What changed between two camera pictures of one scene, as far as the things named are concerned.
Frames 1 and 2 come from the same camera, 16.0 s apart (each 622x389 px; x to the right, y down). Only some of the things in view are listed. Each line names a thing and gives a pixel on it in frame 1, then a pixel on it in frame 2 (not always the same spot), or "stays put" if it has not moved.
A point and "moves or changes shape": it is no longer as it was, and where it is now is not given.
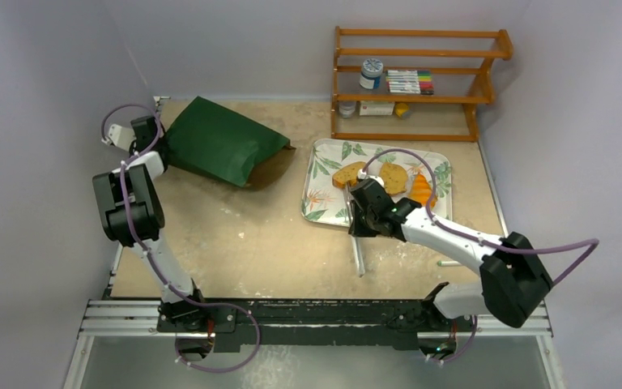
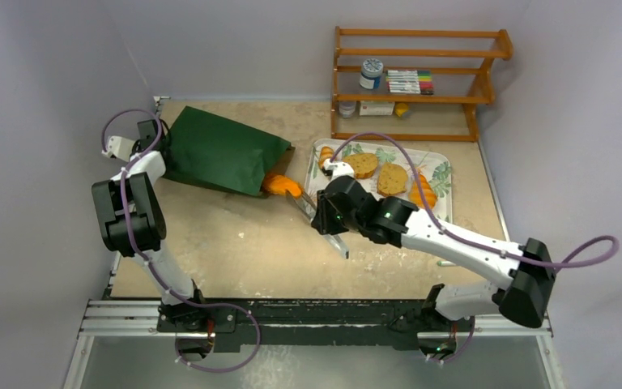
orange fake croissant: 420,190 stays put
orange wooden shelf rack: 483,94 stays put
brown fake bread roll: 394,177 stays put
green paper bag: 211,139 moves or changes shape
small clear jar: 347,109 stays put
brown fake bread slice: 347,174 moves or changes shape
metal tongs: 349,211 → 309,210
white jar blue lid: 371,74 stays put
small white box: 373,108 stays put
